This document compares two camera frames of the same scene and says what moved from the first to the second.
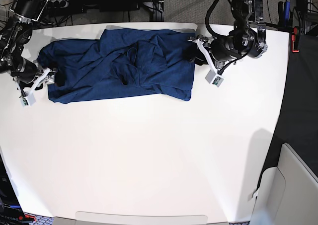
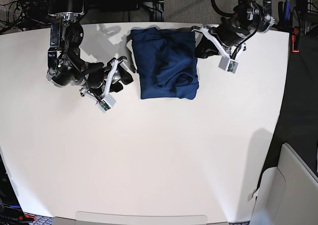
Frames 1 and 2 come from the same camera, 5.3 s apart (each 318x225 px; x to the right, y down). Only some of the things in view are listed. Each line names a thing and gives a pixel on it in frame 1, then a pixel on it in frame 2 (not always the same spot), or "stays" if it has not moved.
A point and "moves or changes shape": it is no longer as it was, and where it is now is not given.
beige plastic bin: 287,193 stays
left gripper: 46,76 -> 100,77
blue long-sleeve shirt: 122,63 moves or changes shape
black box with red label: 11,212 stays
